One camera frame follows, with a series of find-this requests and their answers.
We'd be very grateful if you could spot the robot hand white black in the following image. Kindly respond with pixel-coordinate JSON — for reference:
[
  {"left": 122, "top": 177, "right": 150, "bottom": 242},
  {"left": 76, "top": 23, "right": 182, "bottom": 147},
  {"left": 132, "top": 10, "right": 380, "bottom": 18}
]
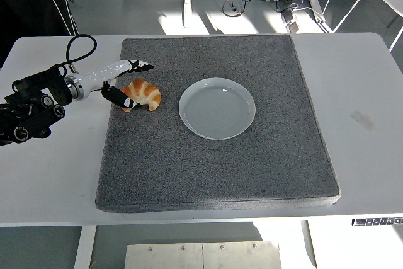
[{"left": 80, "top": 59, "right": 155, "bottom": 110}]

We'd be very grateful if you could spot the grey metal plate with screws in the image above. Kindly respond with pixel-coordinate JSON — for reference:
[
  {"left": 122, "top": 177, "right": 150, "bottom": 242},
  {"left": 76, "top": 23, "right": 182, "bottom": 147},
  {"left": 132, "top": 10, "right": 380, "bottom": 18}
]
[{"left": 124, "top": 241, "right": 283, "bottom": 269}]

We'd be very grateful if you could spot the table control panel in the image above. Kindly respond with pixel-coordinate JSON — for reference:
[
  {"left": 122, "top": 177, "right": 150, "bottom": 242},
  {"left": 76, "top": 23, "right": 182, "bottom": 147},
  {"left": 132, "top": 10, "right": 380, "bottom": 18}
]
[{"left": 351, "top": 217, "right": 403, "bottom": 227}]

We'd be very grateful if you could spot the croissant bread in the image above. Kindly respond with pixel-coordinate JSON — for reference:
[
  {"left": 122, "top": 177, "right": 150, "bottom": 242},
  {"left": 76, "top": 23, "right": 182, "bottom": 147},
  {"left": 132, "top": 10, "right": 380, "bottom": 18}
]
[{"left": 121, "top": 78, "right": 162, "bottom": 113}]

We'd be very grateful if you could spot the grey power adapter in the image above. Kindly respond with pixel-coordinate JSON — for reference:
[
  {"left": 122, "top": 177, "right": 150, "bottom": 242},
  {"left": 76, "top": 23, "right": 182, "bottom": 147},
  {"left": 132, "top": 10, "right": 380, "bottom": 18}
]
[{"left": 285, "top": 18, "right": 300, "bottom": 34}]

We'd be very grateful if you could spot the white table leg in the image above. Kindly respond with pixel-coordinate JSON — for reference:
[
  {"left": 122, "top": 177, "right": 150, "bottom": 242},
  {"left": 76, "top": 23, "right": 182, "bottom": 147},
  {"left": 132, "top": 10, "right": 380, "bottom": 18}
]
[
  {"left": 300, "top": 220, "right": 319, "bottom": 269},
  {"left": 72, "top": 225, "right": 98, "bottom": 269}
]

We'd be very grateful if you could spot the white slanted desk frame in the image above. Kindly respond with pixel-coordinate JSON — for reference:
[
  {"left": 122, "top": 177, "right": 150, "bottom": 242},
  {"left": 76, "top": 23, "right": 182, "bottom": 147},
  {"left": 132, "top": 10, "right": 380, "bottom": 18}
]
[{"left": 301, "top": 0, "right": 335, "bottom": 33}]

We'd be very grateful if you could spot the grey speckled mat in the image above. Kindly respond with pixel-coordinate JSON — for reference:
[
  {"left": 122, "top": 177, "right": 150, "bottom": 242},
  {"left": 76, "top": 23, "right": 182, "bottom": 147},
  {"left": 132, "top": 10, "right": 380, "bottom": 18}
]
[{"left": 95, "top": 34, "right": 341, "bottom": 214}]

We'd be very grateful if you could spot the white round plate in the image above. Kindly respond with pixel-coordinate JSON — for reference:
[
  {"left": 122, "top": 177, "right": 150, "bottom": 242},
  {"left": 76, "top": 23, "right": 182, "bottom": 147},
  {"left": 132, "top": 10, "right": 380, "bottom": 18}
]
[{"left": 179, "top": 77, "right": 257, "bottom": 141}]

